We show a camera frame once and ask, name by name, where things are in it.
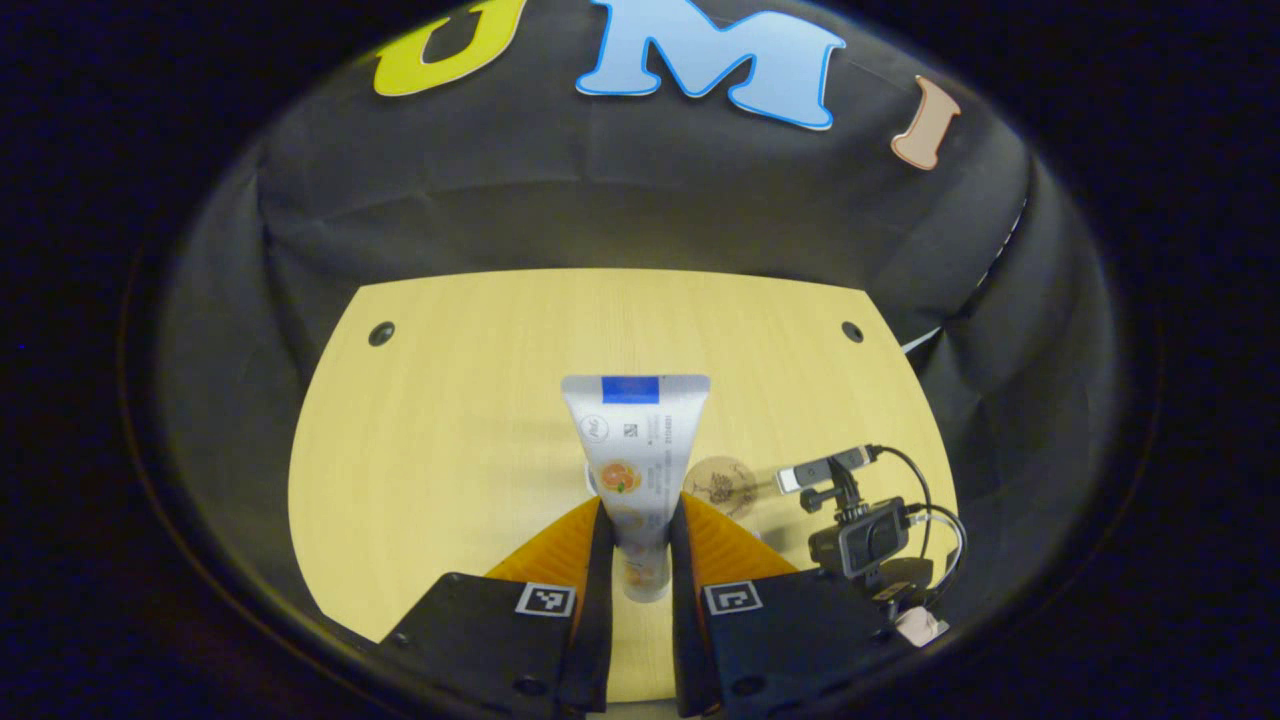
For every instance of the black camera stand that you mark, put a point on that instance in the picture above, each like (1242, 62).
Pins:
(905, 580)

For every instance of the black backdrop cloth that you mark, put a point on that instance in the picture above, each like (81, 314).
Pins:
(600, 200)

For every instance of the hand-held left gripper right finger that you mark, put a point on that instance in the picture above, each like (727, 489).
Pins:
(682, 620)

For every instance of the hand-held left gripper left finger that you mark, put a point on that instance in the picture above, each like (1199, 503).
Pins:
(598, 600)

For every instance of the grey webcam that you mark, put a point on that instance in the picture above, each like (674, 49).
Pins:
(820, 470)

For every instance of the black action camera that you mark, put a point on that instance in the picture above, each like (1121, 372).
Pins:
(860, 538)

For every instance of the white toothpaste tube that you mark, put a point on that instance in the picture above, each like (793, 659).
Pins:
(640, 440)

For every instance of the white plug adapter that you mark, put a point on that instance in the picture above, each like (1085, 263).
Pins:
(920, 626)

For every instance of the black round desk grommet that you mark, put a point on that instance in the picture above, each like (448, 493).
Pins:
(852, 331)
(381, 333)

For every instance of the round cork coaster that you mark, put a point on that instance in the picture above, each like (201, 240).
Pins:
(725, 485)

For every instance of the wooden desktop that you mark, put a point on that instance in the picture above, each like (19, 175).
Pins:
(450, 450)

